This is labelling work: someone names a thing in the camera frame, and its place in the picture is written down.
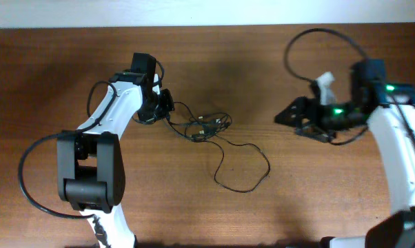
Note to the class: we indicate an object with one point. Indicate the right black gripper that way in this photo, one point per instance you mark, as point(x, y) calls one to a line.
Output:
point(309, 104)

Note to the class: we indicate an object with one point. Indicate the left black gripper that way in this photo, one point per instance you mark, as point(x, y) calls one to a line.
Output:
point(168, 106)

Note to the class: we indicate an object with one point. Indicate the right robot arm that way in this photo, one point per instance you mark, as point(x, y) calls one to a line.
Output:
point(385, 109)

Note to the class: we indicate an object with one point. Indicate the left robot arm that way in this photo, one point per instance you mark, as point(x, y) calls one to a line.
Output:
point(91, 175)

